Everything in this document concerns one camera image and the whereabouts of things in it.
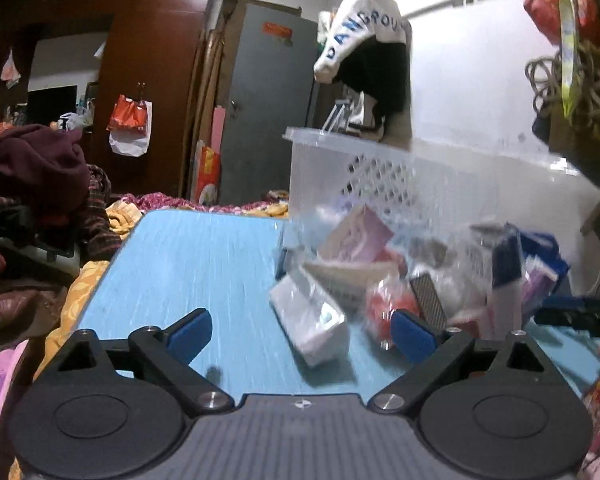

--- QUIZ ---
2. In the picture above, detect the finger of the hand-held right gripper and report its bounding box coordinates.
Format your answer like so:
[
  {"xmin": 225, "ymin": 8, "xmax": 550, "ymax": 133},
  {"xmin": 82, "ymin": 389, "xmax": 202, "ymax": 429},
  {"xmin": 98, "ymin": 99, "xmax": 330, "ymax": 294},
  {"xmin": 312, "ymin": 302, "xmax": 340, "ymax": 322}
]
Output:
[{"xmin": 532, "ymin": 296, "xmax": 600, "ymax": 338}]

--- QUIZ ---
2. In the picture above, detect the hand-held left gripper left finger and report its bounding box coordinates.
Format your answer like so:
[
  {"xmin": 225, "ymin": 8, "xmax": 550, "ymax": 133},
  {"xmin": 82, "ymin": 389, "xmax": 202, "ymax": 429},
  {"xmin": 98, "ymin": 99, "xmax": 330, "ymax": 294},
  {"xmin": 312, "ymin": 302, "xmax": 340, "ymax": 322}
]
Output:
[{"xmin": 55, "ymin": 308, "xmax": 235, "ymax": 417}]

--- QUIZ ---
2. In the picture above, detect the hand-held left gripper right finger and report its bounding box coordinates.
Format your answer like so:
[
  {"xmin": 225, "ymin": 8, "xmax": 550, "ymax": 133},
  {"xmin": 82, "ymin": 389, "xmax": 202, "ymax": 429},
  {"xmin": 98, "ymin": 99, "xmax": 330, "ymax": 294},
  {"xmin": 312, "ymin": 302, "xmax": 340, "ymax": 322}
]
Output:
[{"xmin": 369, "ymin": 308, "xmax": 548, "ymax": 417}]

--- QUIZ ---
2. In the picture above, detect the beige plastic-wrapped packet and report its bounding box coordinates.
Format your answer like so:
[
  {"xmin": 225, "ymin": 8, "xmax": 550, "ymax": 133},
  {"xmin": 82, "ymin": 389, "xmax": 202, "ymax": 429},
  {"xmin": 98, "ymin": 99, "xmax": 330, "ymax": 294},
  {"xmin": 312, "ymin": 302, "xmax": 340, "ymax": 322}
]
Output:
[{"xmin": 302, "ymin": 259, "xmax": 401, "ymax": 311}]

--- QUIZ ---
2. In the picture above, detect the clear plastic basket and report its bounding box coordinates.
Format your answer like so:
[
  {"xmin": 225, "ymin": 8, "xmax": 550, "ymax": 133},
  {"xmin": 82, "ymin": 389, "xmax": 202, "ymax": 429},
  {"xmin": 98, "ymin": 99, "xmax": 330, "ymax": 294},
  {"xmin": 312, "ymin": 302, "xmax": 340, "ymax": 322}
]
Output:
[{"xmin": 284, "ymin": 126, "xmax": 583, "ymax": 346}]

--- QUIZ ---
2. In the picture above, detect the dark textured box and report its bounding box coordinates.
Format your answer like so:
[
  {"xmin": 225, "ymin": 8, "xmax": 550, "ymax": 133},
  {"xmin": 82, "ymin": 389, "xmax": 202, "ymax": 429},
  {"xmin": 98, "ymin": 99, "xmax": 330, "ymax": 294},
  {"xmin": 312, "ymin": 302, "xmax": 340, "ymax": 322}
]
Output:
[{"xmin": 409, "ymin": 272, "xmax": 448, "ymax": 331}]

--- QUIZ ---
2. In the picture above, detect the purple packet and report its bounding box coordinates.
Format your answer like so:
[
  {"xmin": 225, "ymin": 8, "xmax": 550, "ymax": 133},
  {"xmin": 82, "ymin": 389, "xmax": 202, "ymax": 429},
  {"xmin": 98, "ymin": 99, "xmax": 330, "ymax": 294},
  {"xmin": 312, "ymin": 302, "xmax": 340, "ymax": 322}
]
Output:
[{"xmin": 522, "ymin": 255, "xmax": 561, "ymax": 316}]

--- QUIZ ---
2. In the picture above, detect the blue bag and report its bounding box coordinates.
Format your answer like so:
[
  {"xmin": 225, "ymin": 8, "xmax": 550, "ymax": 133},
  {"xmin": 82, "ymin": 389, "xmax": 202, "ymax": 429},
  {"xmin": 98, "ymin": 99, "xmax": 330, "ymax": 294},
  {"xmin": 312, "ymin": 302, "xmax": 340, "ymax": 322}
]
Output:
[{"xmin": 517, "ymin": 227, "xmax": 571, "ymax": 306}]

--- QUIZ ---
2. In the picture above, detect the white plastic-wrapped packet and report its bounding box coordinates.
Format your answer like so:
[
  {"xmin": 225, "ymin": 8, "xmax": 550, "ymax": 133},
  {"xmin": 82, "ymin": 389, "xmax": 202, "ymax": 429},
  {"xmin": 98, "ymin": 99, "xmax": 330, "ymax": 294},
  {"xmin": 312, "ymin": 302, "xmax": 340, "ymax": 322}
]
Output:
[{"xmin": 269, "ymin": 265, "xmax": 352, "ymax": 367}]

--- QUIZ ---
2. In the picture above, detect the pink box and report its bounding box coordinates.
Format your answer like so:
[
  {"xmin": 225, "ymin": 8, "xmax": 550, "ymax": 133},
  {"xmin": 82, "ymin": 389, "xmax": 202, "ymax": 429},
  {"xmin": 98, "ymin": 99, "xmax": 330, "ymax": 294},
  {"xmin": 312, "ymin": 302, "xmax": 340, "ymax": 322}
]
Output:
[{"xmin": 317, "ymin": 204, "xmax": 396, "ymax": 263}]

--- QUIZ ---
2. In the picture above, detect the brown bag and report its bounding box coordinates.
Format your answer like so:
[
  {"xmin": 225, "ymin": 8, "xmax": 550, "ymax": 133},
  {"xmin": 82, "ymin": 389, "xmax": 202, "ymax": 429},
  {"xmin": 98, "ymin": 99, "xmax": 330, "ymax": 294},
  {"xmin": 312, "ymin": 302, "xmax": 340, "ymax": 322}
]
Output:
[{"xmin": 532, "ymin": 105, "xmax": 600, "ymax": 188}]

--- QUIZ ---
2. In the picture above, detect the plaid cloth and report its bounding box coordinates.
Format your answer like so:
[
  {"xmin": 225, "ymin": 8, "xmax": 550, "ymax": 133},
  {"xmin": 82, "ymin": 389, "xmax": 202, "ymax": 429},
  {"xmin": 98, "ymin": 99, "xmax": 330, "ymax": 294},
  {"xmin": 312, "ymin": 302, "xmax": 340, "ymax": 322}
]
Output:
[{"xmin": 70, "ymin": 162, "xmax": 126, "ymax": 261}]

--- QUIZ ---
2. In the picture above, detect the red yellow packet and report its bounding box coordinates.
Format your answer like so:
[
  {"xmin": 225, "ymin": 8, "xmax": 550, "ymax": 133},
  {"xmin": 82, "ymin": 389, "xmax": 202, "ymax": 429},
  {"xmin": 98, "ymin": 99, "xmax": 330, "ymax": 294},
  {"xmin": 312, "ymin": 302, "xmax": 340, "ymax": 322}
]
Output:
[{"xmin": 192, "ymin": 141, "xmax": 222, "ymax": 206}]

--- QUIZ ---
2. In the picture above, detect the brown leather jacket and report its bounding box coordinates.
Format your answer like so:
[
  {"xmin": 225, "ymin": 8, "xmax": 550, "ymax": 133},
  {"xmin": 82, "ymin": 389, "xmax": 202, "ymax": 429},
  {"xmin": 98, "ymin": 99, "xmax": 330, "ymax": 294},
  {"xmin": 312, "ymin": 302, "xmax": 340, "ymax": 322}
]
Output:
[{"xmin": 0, "ymin": 275, "xmax": 76, "ymax": 346}]

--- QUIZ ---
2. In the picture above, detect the pink board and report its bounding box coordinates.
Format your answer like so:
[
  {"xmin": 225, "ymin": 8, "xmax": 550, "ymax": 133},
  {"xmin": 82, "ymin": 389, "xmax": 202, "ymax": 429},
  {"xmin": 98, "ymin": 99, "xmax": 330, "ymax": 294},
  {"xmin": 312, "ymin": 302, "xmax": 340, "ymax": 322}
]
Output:
[{"xmin": 212, "ymin": 105, "xmax": 227, "ymax": 153}]

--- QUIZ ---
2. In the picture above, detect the black white striped garment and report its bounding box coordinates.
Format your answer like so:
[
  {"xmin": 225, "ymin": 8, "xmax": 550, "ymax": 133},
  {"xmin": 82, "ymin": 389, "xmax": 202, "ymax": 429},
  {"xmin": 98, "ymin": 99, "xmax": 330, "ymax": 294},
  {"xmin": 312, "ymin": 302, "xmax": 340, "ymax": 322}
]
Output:
[{"xmin": 347, "ymin": 92, "xmax": 388, "ymax": 141}]

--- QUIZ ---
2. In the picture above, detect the red white plastic bag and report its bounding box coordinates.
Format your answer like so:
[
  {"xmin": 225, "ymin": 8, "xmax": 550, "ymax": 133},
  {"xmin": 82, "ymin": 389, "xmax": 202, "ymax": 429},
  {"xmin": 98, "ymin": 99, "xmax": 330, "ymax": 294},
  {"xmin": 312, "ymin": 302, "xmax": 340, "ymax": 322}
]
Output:
[{"xmin": 106, "ymin": 94, "xmax": 153, "ymax": 157}]

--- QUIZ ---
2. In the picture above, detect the maroon clothing pile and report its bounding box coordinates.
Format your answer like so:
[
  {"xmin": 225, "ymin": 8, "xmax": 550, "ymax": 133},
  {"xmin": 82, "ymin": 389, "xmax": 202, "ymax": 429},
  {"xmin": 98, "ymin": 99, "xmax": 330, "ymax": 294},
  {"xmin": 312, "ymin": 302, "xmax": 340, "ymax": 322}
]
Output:
[{"xmin": 0, "ymin": 124, "xmax": 92, "ymax": 221}]

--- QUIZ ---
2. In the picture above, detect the grey door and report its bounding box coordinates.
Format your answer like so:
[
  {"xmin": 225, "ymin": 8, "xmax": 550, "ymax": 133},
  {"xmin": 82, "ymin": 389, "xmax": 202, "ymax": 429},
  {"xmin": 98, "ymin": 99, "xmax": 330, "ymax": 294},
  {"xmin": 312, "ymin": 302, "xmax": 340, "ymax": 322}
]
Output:
[{"xmin": 215, "ymin": 2, "xmax": 326, "ymax": 206}]

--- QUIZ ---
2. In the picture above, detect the yellow green patterned bag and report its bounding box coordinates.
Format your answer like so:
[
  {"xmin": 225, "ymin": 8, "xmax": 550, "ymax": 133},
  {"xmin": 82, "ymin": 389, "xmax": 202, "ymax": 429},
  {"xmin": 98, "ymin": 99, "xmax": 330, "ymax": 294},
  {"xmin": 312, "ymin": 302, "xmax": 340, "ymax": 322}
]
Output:
[{"xmin": 552, "ymin": 0, "xmax": 600, "ymax": 146}]

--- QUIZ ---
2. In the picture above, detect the brown wooden wardrobe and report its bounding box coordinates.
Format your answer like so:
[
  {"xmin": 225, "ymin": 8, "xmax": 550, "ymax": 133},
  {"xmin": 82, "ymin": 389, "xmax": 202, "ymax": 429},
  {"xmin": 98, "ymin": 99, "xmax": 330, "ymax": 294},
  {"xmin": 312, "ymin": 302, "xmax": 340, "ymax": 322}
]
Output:
[{"xmin": 0, "ymin": 0, "xmax": 221, "ymax": 201}]

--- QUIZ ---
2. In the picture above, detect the red hanging bag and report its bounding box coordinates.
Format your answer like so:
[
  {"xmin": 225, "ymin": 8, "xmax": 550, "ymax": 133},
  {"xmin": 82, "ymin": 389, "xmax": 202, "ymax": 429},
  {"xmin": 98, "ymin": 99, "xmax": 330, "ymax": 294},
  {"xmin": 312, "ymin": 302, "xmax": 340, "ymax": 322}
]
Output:
[{"xmin": 524, "ymin": 0, "xmax": 600, "ymax": 51}]

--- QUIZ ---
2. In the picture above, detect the orange door sticker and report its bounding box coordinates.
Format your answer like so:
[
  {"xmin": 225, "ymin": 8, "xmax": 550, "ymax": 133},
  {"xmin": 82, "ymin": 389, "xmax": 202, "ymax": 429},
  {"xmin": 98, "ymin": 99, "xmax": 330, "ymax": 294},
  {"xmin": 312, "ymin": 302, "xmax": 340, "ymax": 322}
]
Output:
[{"xmin": 262, "ymin": 21, "xmax": 293, "ymax": 43}]

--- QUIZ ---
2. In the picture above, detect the pink white hanging bag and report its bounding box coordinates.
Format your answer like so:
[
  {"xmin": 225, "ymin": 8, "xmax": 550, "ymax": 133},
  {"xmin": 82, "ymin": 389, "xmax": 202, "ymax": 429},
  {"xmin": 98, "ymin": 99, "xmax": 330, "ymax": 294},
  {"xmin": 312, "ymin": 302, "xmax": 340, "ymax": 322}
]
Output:
[{"xmin": 0, "ymin": 50, "xmax": 22, "ymax": 88}]

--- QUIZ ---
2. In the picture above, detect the white hoodie with blue letters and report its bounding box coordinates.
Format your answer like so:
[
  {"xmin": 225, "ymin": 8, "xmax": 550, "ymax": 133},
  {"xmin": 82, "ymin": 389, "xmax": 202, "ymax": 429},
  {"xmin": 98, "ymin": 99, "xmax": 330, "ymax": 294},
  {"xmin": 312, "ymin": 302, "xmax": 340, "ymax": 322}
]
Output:
[{"xmin": 314, "ymin": 0, "xmax": 413, "ymax": 83}]

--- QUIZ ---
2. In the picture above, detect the coiled rope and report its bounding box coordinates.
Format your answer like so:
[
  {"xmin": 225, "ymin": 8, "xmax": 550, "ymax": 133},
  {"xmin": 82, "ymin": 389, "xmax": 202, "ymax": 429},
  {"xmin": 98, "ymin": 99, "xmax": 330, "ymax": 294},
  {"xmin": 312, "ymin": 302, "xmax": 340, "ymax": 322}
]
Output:
[{"xmin": 525, "ymin": 42, "xmax": 600, "ymax": 121}]

